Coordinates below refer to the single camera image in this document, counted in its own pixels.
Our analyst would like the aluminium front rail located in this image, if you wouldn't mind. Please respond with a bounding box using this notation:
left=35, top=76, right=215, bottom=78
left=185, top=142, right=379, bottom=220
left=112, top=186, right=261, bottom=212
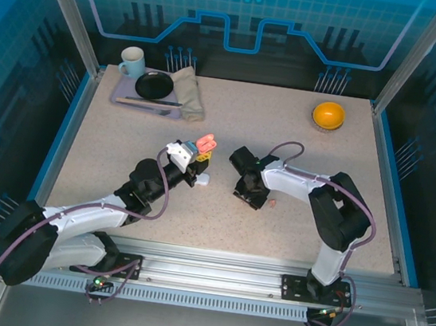
left=1, top=222, right=427, bottom=322

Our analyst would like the black plate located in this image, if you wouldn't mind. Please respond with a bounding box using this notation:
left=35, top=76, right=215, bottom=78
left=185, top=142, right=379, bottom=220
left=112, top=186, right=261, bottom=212
left=132, top=67, right=176, bottom=104

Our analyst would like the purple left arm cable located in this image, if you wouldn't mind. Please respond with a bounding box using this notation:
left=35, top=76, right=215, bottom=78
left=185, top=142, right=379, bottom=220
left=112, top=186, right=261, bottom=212
left=0, top=127, right=176, bottom=313

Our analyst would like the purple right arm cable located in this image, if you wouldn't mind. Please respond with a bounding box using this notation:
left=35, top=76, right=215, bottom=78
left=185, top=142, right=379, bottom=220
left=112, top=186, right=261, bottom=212
left=245, top=138, right=387, bottom=326

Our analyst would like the wooden chopstick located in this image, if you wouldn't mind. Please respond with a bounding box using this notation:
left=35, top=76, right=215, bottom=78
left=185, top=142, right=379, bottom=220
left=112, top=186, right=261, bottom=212
left=115, top=95, right=185, bottom=112

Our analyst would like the aluminium table side rail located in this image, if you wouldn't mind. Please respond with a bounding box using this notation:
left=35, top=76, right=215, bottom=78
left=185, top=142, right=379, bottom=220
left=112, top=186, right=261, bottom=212
left=347, top=98, right=436, bottom=290
left=30, top=60, right=107, bottom=215

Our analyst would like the aluminium frame post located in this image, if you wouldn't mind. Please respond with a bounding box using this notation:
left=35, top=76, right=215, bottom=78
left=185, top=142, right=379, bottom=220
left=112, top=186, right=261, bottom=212
left=18, top=0, right=115, bottom=80
left=371, top=0, right=436, bottom=124

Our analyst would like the lavender tray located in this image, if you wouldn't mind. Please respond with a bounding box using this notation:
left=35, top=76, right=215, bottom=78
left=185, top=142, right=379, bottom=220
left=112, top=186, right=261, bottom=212
left=108, top=62, right=189, bottom=121

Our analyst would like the pink earbud charging case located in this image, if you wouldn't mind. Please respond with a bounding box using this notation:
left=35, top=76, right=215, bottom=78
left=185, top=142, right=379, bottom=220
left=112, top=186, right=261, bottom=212
left=197, top=132, right=220, bottom=152

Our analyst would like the light blue mug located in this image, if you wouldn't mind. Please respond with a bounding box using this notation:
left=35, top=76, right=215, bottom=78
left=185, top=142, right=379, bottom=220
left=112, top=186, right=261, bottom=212
left=116, top=44, right=150, bottom=81

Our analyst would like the slotted grey cable duct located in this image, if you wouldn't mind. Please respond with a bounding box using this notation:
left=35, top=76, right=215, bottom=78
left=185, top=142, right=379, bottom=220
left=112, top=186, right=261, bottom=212
left=22, top=270, right=311, bottom=324

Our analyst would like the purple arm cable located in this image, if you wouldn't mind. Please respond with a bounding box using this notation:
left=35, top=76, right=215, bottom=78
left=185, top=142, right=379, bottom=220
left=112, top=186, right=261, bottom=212
left=0, top=127, right=176, bottom=313
left=245, top=138, right=387, bottom=326

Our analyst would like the beige folded cloth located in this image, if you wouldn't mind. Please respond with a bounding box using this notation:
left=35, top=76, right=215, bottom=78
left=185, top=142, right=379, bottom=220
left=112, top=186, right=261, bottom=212
left=166, top=63, right=211, bottom=124

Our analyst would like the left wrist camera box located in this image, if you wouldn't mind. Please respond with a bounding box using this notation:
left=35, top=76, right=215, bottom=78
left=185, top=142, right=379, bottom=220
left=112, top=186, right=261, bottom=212
left=162, top=136, right=200, bottom=176

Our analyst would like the black knife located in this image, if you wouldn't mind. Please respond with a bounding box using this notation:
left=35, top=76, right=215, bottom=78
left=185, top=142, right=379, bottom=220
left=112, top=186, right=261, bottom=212
left=124, top=95, right=183, bottom=108

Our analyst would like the orange bowl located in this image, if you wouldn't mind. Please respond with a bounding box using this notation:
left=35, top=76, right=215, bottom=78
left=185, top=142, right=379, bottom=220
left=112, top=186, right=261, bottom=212
left=310, top=100, right=348, bottom=132

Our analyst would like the cable connector with LED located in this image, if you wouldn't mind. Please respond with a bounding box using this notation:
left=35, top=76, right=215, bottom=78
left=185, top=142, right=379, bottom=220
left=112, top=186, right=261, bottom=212
left=88, top=269, right=115, bottom=294
left=308, top=302, right=345, bottom=324

